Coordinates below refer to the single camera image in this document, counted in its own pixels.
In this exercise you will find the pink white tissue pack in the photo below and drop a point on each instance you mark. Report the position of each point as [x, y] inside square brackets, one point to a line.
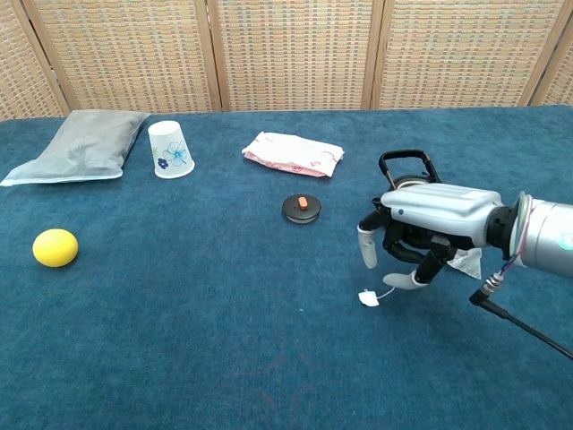
[291, 152]

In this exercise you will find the yellow ball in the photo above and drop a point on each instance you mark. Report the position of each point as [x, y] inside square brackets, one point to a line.
[55, 248]

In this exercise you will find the blue carpet table cover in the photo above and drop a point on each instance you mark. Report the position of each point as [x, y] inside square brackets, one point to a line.
[224, 313]

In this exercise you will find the white paper cup blue flowers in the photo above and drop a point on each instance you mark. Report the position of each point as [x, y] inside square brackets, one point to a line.
[170, 152]

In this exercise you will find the grey plastic pouch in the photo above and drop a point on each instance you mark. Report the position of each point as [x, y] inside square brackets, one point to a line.
[85, 148]

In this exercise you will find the woven rattan folding screen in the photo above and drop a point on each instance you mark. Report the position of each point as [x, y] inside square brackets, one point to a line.
[291, 54]

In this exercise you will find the black cast iron teapot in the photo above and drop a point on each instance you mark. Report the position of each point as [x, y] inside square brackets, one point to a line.
[405, 154]

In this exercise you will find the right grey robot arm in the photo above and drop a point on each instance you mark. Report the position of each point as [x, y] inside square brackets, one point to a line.
[541, 233]

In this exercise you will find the black teapot lid orange knob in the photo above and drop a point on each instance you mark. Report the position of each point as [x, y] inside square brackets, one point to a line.
[301, 209]

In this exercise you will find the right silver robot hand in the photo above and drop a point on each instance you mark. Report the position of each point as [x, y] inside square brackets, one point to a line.
[443, 208]

